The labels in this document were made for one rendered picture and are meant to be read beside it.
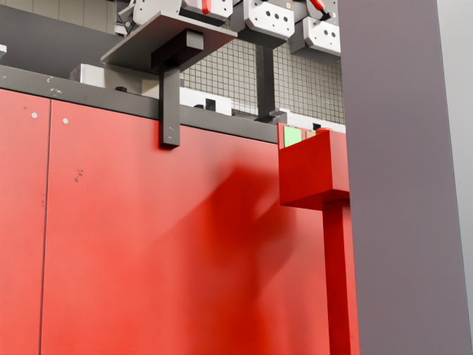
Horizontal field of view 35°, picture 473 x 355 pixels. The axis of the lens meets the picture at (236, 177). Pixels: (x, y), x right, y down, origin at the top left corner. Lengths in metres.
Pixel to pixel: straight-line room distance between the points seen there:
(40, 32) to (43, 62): 0.09
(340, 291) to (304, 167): 0.25
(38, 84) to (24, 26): 0.81
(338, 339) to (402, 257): 0.48
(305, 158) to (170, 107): 0.29
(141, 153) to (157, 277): 0.25
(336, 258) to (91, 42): 1.13
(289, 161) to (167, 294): 0.37
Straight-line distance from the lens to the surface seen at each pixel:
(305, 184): 1.48
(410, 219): 1.03
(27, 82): 1.42
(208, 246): 1.52
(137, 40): 1.56
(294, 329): 1.63
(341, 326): 1.48
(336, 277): 1.49
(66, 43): 2.26
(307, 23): 2.04
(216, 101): 1.77
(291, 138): 1.59
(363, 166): 1.10
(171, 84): 1.54
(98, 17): 5.84
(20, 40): 2.20
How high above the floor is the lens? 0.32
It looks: 15 degrees up
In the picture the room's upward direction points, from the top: 1 degrees counter-clockwise
